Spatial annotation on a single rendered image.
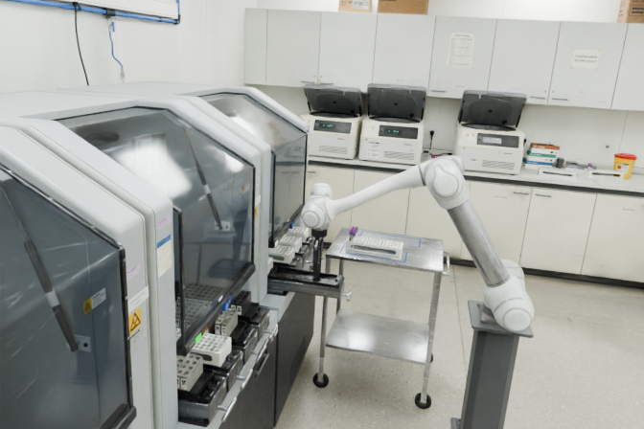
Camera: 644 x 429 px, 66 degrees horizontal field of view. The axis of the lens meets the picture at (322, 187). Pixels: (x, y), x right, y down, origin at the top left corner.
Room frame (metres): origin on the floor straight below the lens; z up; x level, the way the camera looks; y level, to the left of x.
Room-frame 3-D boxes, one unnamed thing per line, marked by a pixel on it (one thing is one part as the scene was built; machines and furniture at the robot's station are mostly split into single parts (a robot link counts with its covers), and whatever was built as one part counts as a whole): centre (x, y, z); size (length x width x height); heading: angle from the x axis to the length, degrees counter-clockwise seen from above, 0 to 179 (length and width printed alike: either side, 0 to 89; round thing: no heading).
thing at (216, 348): (1.49, 0.44, 0.83); 0.30 x 0.10 x 0.06; 79
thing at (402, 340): (2.56, -0.38, 0.41); 0.67 x 0.46 x 0.82; 77
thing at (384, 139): (4.65, -0.64, 1.24); 0.62 x 0.56 x 0.69; 170
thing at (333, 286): (2.16, 0.19, 0.78); 0.73 x 0.14 x 0.09; 79
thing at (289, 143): (2.44, 0.39, 1.28); 0.61 x 0.51 x 0.63; 169
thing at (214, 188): (1.59, 0.56, 1.28); 0.61 x 0.51 x 0.63; 169
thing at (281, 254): (2.33, 0.27, 0.83); 0.30 x 0.10 x 0.06; 79
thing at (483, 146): (4.49, -1.48, 1.25); 0.62 x 0.56 x 0.69; 169
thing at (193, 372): (1.32, 0.37, 0.85); 0.12 x 0.02 x 0.06; 169
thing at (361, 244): (2.46, -0.29, 0.85); 0.30 x 0.10 x 0.06; 77
